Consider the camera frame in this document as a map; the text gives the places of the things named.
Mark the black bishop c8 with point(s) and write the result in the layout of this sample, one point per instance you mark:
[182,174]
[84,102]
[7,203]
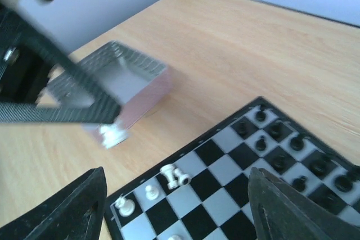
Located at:
[297,142]

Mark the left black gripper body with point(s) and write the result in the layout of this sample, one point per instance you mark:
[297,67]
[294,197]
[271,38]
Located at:
[25,55]

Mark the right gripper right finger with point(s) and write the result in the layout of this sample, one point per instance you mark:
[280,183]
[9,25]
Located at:
[281,212]

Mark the black pawn d7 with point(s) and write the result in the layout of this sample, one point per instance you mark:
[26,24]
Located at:
[300,183]

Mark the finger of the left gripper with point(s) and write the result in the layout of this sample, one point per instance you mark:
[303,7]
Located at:
[82,79]
[30,113]

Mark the black queen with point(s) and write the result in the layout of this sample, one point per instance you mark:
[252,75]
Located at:
[319,166]

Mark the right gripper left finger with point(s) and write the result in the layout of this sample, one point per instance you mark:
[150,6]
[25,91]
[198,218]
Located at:
[74,212]

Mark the white rook piece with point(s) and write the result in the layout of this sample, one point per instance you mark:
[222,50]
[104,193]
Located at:
[168,172]

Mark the silver embossed metal tin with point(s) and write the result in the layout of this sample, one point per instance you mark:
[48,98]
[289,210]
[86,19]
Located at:
[137,80]

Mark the black knight b8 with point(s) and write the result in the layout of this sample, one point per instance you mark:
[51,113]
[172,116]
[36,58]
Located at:
[276,129]

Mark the black pawn a7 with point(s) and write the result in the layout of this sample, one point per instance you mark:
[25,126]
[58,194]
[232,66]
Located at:
[242,129]

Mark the black rook a8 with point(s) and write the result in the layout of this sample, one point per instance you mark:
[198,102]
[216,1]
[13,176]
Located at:
[261,115]

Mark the black pawn c7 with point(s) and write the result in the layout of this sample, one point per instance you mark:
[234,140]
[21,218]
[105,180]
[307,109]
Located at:
[279,162]

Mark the black king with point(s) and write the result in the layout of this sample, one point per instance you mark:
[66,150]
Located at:
[345,182]

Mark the folding magnetic chess board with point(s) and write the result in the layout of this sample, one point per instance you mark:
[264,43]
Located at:
[215,204]

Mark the black pawn b7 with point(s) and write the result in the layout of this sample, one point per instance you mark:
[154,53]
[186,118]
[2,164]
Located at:
[261,143]

